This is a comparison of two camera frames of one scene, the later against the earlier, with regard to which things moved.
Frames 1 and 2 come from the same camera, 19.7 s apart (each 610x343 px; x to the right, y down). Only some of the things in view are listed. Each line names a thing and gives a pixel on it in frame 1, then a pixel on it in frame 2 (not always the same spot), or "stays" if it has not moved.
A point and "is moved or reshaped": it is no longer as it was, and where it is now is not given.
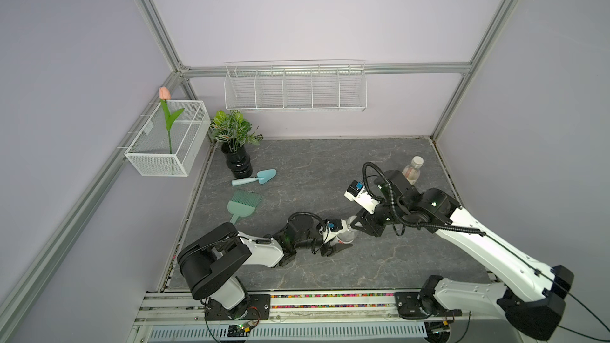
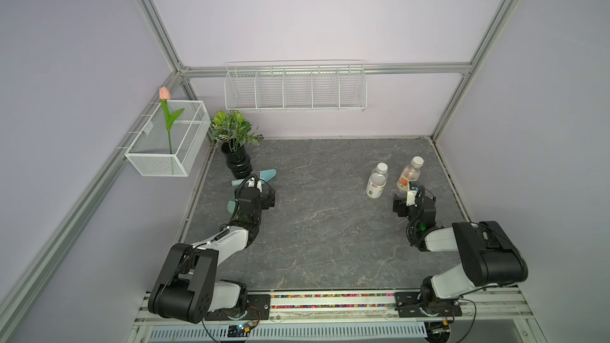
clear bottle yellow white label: [348, 236] is moved or reshaped
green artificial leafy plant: [231, 129] stays
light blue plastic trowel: [263, 176] stays
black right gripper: [366, 223] → [399, 206]
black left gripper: [329, 251] → [267, 200]
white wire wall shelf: [296, 86] stays
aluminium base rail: [180, 307] stays
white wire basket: [170, 141] stays
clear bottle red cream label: [411, 172] stays
